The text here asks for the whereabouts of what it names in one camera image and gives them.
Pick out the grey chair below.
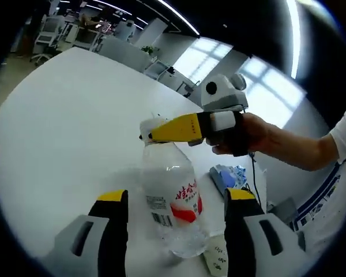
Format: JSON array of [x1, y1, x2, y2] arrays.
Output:
[[266, 197, 300, 229]]

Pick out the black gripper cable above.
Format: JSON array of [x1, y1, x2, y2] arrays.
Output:
[[249, 152, 264, 203]]

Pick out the person's white dotted shirt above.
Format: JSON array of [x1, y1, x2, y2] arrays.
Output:
[[293, 98, 346, 262]]

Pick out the clear plastic water bottle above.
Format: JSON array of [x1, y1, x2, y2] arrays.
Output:
[[139, 114, 212, 260]]

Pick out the white paper cup green print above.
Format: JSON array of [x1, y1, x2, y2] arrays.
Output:
[[202, 233, 229, 275]]

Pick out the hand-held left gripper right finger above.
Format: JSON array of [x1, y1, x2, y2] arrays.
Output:
[[223, 188, 306, 277]]

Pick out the blue white wall poster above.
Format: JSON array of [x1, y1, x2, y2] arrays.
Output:
[[293, 172, 341, 232]]

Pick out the person's right hand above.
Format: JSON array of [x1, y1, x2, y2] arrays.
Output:
[[212, 112, 276, 157]]

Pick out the blue tissue pack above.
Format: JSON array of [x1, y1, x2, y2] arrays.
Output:
[[208, 163, 249, 194]]

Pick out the white frame chair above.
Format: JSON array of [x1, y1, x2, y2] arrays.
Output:
[[145, 61, 174, 82]]

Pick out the pale chair back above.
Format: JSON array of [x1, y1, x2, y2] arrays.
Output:
[[99, 38, 151, 72]]

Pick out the green potted plant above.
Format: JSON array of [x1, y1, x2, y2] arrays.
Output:
[[140, 44, 160, 56]]

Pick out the ceiling light strip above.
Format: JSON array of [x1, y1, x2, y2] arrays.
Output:
[[286, 0, 303, 79]]

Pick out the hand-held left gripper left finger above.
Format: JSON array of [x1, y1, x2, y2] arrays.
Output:
[[53, 189, 130, 277]]

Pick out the large bright window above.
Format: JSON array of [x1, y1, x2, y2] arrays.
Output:
[[244, 67, 304, 128], [172, 38, 229, 78]]

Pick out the white office swivel chair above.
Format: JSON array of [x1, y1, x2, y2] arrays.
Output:
[[31, 15, 65, 63]]

